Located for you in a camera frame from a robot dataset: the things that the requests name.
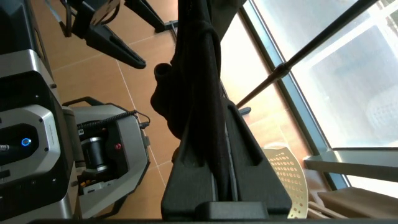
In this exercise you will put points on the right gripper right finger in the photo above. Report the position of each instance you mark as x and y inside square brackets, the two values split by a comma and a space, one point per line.
[258, 183]

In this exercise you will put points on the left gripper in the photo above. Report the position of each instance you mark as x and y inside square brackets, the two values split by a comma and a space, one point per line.
[83, 15]

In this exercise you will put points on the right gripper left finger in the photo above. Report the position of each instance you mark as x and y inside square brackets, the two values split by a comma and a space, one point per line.
[183, 189]

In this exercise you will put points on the black garment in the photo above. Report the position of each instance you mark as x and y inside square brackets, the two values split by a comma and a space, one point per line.
[199, 93]

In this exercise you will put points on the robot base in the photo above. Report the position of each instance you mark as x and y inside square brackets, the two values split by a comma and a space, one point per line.
[31, 140]

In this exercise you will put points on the white laundry basket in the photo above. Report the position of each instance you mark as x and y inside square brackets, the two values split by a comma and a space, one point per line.
[289, 174]

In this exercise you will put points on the black clothes rack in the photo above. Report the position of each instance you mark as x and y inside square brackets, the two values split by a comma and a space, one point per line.
[311, 47]

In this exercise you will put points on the brown curtain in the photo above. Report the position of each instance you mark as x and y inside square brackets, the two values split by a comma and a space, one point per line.
[357, 202]

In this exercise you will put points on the window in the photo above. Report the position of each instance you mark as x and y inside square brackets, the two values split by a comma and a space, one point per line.
[342, 93]

